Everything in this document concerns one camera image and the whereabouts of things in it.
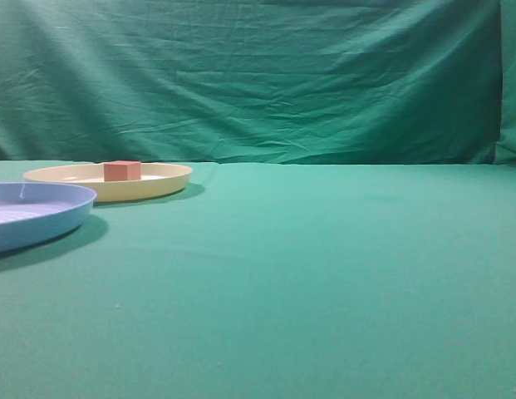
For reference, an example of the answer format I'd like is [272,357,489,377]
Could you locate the red cube block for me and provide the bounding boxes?
[102,160,142,182]

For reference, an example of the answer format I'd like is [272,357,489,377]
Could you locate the pale yellow plate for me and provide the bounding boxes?
[23,162,193,203]

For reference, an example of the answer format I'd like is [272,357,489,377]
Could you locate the light blue plate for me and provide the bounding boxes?
[0,182,97,254]

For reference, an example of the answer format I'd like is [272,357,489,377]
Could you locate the green table cloth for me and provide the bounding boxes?
[0,163,516,398]

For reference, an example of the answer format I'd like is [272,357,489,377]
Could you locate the green backdrop cloth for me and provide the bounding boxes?
[0,1,516,165]

